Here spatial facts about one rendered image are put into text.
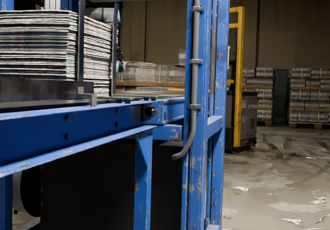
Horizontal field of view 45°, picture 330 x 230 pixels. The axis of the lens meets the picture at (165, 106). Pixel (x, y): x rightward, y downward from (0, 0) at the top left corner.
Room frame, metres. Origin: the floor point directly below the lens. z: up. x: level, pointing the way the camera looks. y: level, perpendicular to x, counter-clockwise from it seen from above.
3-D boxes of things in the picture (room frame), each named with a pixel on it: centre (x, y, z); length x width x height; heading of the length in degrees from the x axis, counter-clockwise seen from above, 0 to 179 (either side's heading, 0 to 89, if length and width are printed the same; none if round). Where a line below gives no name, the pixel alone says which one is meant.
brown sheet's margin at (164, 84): (4.47, -0.02, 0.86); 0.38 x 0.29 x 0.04; 53
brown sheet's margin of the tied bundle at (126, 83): (3.94, 0.25, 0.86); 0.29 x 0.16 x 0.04; 144
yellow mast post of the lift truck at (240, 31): (5.10, -0.91, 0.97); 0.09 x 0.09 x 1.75; 53
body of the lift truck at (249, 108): (5.59, -0.87, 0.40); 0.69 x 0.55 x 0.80; 53
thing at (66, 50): (1.38, 0.37, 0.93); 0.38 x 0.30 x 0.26; 165
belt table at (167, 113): (1.93, 0.22, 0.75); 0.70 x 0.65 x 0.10; 165
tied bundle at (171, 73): (4.47, -0.02, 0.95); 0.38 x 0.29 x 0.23; 53
